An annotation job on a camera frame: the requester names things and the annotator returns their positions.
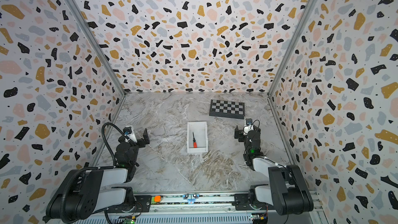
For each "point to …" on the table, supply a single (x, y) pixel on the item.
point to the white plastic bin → (197, 137)
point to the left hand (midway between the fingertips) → (140, 130)
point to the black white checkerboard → (227, 109)
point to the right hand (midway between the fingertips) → (250, 125)
